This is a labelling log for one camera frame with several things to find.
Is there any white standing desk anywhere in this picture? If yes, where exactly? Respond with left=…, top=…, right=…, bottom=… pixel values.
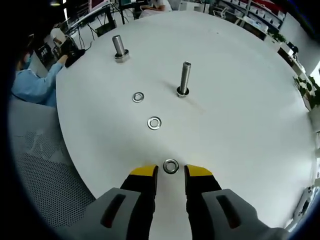
left=65, top=3, right=118, bottom=41

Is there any shelf with white bins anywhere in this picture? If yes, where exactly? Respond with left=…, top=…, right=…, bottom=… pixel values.
left=217, top=0, right=286, bottom=32

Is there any dark computer screen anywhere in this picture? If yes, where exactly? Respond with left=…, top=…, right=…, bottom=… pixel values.
left=33, top=39, right=76, bottom=67

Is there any thick steel threaded stud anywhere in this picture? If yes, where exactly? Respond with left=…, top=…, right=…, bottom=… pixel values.
left=111, top=34, right=131, bottom=64

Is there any black computer mouse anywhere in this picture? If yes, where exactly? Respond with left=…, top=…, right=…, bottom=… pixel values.
left=65, top=48, right=86, bottom=68

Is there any small green desk plant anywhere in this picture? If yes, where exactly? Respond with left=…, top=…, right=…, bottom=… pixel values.
left=271, top=33, right=288, bottom=45

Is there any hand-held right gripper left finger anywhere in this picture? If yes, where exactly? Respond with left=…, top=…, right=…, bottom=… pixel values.
left=61, top=164, right=160, bottom=240

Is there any black mouse cable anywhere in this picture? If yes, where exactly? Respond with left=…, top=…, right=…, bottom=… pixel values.
left=83, top=37, right=95, bottom=52

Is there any black computer tower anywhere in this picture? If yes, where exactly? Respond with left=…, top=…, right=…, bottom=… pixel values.
left=95, top=24, right=112, bottom=38

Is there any slim steel threaded stud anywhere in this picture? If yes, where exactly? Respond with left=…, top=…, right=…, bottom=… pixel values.
left=176, top=61, right=191, bottom=99

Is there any grey mesh office chair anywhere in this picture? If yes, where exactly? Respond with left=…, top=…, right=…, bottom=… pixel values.
left=8, top=96, right=100, bottom=230

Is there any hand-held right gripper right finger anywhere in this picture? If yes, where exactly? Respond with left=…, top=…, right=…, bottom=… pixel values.
left=184, top=164, right=291, bottom=240

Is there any large potted green plant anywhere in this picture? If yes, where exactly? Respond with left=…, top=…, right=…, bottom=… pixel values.
left=292, top=74, right=320, bottom=112

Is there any white office chair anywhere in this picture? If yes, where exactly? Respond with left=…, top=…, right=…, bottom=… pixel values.
left=211, top=6, right=230, bottom=19

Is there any white handheld controller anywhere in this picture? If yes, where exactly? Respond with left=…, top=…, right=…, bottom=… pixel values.
left=294, top=185, right=320, bottom=227

